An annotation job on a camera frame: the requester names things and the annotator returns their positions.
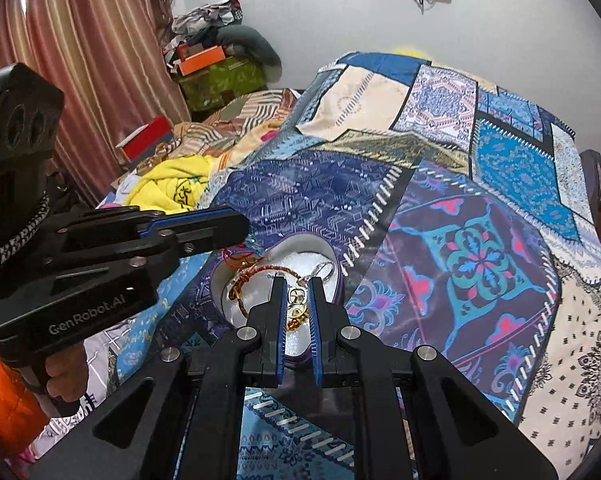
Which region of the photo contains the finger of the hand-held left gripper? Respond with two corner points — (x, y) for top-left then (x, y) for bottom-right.
(55, 208), (250, 242)
(44, 225), (252, 282)

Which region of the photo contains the heart-shaped tin box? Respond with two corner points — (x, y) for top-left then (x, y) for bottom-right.
(210, 233), (345, 362)

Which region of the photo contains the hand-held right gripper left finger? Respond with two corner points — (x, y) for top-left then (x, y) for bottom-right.
(30, 276), (288, 480)

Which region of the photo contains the person's left forearm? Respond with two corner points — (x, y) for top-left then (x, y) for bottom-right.
(0, 347), (50, 459)

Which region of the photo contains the silver chain bracelet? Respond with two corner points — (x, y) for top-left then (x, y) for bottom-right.
(300, 258), (338, 284)

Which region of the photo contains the gold metal bracelet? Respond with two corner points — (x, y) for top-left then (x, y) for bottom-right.
(286, 287), (312, 334)

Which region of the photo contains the striped brown curtain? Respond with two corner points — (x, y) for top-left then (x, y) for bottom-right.
(0, 0), (192, 207)

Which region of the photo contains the red string bracelet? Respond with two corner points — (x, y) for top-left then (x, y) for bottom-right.
(224, 240), (262, 272)

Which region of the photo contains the green patterned box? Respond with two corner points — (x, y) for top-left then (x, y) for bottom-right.
(178, 57), (267, 112)

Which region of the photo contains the grey-green cushion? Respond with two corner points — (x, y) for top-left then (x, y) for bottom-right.
(215, 25), (283, 84)

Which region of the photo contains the red box with white lid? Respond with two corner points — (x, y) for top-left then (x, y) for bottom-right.
(116, 116), (174, 162)

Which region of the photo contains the striped orange blanket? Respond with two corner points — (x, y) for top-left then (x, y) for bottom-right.
(130, 87), (302, 172)

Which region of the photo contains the grey braided cord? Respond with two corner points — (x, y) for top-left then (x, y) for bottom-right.
(0, 194), (52, 277)

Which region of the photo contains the pile of clothes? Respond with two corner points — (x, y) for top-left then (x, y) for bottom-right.
(162, 0), (244, 62)

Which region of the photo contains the yellow blanket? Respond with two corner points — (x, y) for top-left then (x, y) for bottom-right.
(124, 155), (222, 212)

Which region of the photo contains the brown beaded bracelet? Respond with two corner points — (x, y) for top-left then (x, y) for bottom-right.
(229, 264), (302, 322)

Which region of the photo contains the blue patchwork blanket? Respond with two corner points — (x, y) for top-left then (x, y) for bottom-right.
(99, 50), (601, 480)

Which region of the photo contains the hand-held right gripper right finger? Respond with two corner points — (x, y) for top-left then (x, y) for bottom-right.
(307, 276), (557, 480)

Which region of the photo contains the dark chair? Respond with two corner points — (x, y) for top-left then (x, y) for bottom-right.
(580, 149), (601, 222)

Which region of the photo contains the cartoon print sheet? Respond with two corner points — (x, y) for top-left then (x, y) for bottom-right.
(34, 332), (120, 457)

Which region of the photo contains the person's left hand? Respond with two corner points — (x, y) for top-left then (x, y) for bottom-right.
(44, 342), (90, 404)

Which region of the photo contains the orange box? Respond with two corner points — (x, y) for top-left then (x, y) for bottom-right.
(175, 45), (226, 76)

